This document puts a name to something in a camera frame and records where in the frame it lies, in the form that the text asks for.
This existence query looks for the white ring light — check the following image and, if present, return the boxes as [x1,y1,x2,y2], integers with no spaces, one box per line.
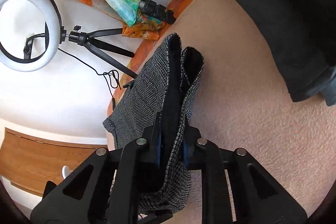
[1,0,63,74]

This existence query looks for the stack of folded dark clothes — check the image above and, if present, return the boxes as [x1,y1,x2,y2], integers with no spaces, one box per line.
[235,0,335,106]

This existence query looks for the black power cable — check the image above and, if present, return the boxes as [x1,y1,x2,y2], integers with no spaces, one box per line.
[23,33,123,109]

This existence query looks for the grey houndstooth pants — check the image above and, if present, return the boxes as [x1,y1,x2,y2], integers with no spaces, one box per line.
[103,33,204,214]

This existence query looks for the small black tripod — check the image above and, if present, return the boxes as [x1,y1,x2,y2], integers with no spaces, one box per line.
[60,26,138,79]

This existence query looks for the orange floral bedsheet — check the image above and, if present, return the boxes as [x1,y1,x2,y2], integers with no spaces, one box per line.
[106,0,210,117]

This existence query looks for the peach fleece blanket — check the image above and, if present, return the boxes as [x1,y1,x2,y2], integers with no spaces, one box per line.
[167,0,335,215]

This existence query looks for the wooden door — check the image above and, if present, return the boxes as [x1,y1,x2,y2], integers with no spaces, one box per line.
[1,128,106,196]

